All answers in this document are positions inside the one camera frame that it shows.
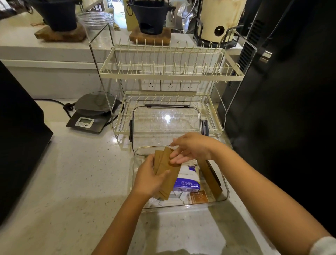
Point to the pile of white sachets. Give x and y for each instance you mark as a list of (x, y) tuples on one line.
[(157, 203)]

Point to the cream cylindrical stove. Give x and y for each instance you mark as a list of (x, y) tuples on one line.
[(223, 18)]

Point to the black cast iron stove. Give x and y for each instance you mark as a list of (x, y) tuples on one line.
[(149, 15), (56, 13)]

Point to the clear plastic storage box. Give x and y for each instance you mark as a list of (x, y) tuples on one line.
[(219, 195)]

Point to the black metal stove stand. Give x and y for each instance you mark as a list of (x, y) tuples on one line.
[(202, 39)]

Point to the white sleeve cuff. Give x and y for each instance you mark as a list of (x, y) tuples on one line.
[(325, 247)]

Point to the person's left forearm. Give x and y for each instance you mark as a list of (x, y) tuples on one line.
[(123, 223)]

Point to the person's left thumb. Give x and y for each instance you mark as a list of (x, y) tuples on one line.
[(164, 178)]

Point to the person's right hand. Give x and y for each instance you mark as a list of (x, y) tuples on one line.
[(198, 145)]

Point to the black countertop appliance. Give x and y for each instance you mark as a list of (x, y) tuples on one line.
[(18, 136)]

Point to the bundle of brown paper packets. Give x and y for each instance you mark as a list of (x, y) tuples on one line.
[(165, 163)]

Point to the rough wooden base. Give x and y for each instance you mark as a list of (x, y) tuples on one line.
[(60, 35)]

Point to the blue and white packet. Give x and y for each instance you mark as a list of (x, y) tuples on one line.
[(187, 181)]

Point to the orange printed card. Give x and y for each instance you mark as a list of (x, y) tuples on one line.
[(196, 198)]

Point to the white wall socket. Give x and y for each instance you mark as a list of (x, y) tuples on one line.
[(189, 84), (170, 84), (149, 84)]

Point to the clear lid with dark clips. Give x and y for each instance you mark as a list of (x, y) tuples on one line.
[(162, 120)]

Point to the person's left hand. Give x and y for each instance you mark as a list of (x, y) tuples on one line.
[(145, 181)]

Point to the person's right thumb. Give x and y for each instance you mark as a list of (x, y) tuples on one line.
[(179, 140)]

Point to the clear glassware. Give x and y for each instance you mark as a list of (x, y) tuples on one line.
[(185, 9)]

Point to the person's right forearm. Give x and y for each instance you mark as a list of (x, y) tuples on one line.
[(262, 199)]

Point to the brown paper packets stack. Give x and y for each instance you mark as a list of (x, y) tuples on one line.
[(210, 176)]

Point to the grey digital kitchen scale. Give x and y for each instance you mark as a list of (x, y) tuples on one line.
[(89, 115)]

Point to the square wooden base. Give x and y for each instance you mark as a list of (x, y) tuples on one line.
[(151, 39)]

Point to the tall black refrigerator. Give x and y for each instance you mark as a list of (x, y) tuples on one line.
[(288, 92)]

